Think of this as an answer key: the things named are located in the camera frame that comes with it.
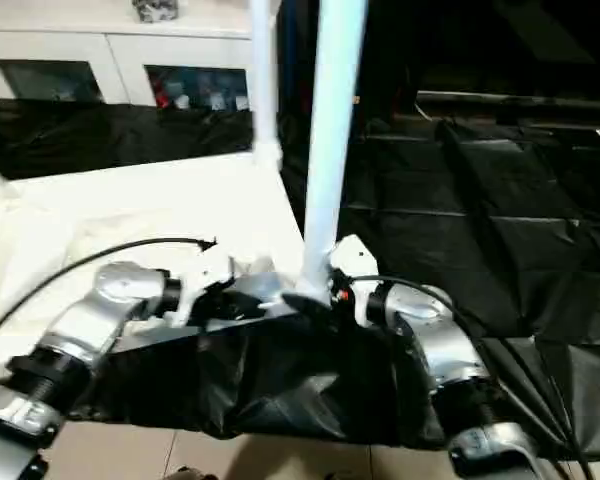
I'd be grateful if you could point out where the white plastic table top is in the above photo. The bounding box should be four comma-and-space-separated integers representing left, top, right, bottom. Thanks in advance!
0, 148, 331, 377

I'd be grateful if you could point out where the black mat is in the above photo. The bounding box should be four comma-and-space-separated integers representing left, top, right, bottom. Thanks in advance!
0, 94, 600, 461

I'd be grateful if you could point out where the black flat monitor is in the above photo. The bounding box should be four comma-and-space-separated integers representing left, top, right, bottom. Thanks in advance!
415, 90, 600, 115

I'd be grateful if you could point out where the white glass-door cabinet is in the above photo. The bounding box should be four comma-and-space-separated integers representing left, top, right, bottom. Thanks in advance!
0, 0, 282, 111

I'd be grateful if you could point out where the black backdrop cloth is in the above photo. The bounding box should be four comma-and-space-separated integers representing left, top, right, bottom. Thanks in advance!
364, 0, 600, 96

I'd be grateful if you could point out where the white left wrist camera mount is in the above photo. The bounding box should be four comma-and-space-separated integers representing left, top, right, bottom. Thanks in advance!
168, 253, 237, 330

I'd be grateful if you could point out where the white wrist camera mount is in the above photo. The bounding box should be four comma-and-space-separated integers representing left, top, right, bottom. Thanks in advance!
326, 234, 382, 327
168, 253, 237, 330

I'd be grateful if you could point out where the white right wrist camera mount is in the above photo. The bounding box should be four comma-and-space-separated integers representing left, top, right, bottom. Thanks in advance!
326, 234, 382, 327

